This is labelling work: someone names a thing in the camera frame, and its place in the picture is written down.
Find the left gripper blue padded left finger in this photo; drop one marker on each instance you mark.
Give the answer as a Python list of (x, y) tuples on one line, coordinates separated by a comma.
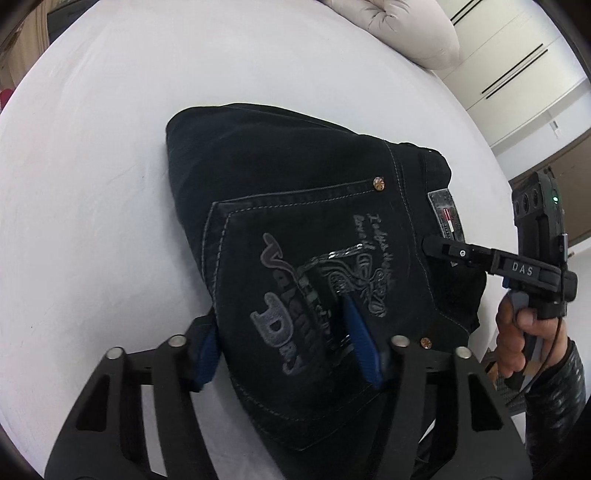
[(103, 435)]

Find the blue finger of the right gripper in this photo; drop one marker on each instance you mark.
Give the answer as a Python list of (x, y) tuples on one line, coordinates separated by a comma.
[(459, 253)]

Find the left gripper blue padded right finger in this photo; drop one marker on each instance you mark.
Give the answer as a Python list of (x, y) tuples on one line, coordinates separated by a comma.
[(444, 418)]

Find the black denim pants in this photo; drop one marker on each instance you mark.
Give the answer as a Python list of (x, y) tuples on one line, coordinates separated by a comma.
[(285, 214)]

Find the dark patterned sleeve forearm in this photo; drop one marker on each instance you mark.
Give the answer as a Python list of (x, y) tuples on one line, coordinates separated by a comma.
[(558, 421)]

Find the person's right hand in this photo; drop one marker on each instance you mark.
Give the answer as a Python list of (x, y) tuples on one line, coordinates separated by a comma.
[(512, 328)]

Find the brown wooden door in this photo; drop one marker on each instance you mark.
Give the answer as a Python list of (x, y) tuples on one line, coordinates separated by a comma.
[(572, 168)]

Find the white bed mattress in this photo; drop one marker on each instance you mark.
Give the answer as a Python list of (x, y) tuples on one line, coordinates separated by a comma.
[(92, 255)]

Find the folded beige duvet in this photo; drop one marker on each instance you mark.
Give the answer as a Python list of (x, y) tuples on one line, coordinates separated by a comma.
[(418, 29)]

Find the cream wardrobe with black handles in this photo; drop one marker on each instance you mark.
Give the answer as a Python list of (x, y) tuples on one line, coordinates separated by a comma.
[(515, 64)]

